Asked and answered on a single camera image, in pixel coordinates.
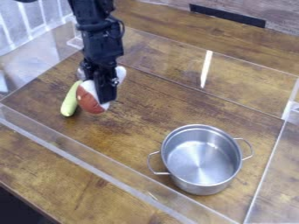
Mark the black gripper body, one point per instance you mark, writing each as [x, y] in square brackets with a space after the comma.
[103, 46]

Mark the black bar on table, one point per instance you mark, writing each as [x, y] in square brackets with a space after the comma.
[229, 15]

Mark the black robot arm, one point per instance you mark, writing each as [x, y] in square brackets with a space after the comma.
[92, 14]

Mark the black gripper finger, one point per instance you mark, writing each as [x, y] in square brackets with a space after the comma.
[88, 69]
[106, 83]

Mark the yellow-green handled spoon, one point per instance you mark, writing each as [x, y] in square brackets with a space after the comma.
[70, 102]

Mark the clear acrylic triangle stand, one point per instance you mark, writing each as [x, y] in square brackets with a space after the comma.
[75, 39]

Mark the silver metal pot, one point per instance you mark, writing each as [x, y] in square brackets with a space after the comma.
[202, 158]

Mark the red white plush mushroom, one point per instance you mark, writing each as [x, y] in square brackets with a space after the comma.
[87, 95]

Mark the clear acrylic barrier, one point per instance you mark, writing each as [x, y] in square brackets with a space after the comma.
[183, 208]

